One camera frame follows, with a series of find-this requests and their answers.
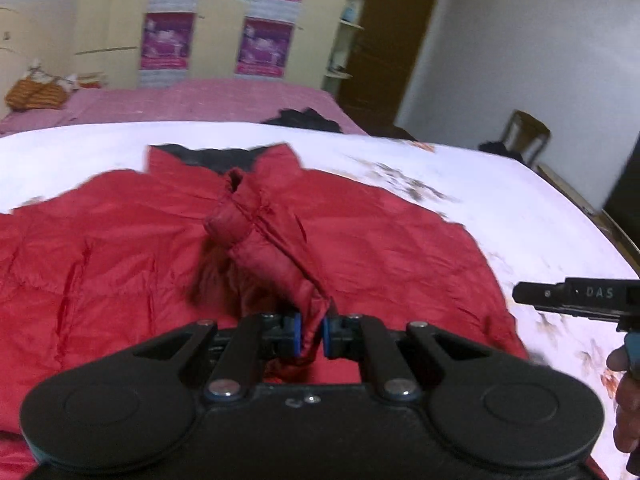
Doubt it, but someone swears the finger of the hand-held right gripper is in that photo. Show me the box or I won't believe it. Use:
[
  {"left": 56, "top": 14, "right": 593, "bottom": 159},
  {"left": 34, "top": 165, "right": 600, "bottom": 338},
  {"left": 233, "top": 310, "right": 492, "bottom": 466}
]
[{"left": 512, "top": 281, "right": 568, "bottom": 311}]

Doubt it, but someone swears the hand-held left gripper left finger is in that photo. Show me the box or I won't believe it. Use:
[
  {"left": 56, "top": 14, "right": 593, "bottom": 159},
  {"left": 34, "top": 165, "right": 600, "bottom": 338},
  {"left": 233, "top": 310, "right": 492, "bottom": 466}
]
[{"left": 131, "top": 311, "right": 303, "bottom": 404}]

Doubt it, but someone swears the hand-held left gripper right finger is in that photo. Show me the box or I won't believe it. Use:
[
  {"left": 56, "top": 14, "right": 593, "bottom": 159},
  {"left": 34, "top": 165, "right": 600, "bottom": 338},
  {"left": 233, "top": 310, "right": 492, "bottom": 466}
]
[{"left": 321, "top": 312, "right": 494, "bottom": 404}]

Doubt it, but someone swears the red puffer jacket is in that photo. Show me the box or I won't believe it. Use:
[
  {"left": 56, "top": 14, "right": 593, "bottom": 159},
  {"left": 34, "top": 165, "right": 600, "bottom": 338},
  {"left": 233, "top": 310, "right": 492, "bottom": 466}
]
[{"left": 0, "top": 142, "right": 531, "bottom": 480}]

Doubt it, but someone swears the person's right hand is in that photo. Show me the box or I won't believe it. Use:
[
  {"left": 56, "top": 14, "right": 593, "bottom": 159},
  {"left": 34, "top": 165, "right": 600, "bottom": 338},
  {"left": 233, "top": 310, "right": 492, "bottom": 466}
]
[{"left": 606, "top": 347, "right": 640, "bottom": 476}]

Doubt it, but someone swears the dark panel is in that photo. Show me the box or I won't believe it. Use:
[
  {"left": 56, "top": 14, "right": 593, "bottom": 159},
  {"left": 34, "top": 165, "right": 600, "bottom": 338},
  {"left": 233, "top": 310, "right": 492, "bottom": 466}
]
[{"left": 602, "top": 135, "right": 640, "bottom": 256}]

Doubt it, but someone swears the white floral bedsheet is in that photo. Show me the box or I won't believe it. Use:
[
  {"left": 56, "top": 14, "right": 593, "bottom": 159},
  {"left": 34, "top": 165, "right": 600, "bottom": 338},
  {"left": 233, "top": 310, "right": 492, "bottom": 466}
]
[{"left": 0, "top": 120, "right": 640, "bottom": 480}]

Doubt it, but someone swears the wooden chair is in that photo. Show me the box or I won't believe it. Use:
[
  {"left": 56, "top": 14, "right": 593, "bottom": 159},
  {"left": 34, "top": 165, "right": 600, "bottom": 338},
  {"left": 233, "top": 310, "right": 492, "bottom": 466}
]
[{"left": 479, "top": 110, "right": 551, "bottom": 167}]

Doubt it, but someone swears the black cloth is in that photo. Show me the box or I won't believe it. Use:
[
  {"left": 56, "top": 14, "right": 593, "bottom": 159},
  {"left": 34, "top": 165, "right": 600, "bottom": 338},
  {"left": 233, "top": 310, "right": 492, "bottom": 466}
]
[{"left": 262, "top": 107, "right": 343, "bottom": 134}]

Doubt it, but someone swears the pink bedspread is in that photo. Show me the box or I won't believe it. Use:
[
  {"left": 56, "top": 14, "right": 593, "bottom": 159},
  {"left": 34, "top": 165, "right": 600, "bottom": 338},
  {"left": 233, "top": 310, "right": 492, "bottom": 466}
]
[{"left": 0, "top": 79, "right": 368, "bottom": 137}]

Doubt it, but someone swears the brown wooden door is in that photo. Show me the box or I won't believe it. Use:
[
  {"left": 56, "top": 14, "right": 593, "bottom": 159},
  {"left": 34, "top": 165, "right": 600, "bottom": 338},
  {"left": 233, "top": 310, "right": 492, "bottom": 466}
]
[{"left": 337, "top": 0, "right": 441, "bottom": 127}]

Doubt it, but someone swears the cream corner shelf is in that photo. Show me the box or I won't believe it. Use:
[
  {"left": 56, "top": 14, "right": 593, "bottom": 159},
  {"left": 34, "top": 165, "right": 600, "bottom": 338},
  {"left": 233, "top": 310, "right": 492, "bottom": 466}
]
[{"left": 322, "top": 0, "right": 378, "bottom": 81}]

